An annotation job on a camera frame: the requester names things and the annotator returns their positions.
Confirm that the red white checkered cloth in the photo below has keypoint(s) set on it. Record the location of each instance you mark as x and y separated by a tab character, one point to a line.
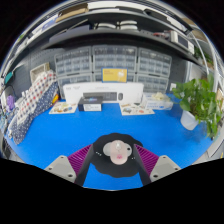
35	95

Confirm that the white blue tissue pack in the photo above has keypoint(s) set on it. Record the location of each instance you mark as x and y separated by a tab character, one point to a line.
157	102

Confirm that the yellow red object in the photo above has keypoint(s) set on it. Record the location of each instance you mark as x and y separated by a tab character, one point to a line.
55	99

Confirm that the purple object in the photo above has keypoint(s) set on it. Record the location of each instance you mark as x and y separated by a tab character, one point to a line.
10	102

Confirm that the black mouse pad with eyes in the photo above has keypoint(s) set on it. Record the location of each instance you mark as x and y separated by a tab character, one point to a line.
113	170

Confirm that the white woven basket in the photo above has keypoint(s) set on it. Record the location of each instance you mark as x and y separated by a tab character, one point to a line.
39	71

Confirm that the long white keyboard box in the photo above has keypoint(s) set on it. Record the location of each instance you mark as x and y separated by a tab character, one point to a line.
71	92

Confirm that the beige computer mouse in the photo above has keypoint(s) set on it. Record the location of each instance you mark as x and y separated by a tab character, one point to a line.
117	152

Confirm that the green potted plant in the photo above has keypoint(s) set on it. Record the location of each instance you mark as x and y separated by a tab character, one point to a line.
196	96

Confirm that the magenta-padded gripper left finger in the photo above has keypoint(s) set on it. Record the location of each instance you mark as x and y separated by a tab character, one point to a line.
61	168

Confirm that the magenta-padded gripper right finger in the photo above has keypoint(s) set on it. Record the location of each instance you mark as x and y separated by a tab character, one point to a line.
163	168

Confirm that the printed picture sheet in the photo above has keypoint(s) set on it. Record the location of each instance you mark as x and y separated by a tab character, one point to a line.
136	109
63	108

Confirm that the white wall socket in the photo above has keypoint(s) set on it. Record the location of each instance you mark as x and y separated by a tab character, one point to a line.
173	86

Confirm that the teal object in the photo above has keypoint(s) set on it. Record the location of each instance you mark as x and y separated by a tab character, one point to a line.
8	77

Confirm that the small dark box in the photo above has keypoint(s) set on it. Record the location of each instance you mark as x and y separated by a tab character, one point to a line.
90	106

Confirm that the yellow card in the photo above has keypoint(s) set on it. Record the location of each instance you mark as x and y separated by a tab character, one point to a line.
114	75

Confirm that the white metal rack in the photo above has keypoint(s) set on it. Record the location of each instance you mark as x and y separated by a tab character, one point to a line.
216	71

